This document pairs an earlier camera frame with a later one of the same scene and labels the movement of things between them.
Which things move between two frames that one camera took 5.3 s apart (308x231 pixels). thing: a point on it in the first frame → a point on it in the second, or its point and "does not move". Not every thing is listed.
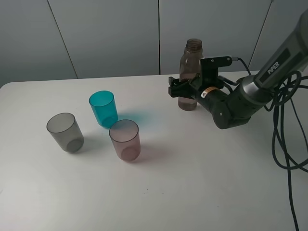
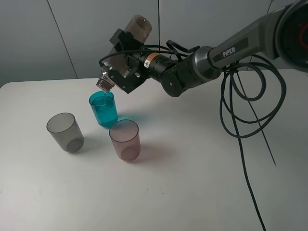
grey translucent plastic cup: (63, 127) does not move
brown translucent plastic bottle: (189, 68) → (141, 25)
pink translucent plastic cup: (125, 135) does not move
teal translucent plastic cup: (103, 104) does not move
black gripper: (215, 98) → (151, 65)
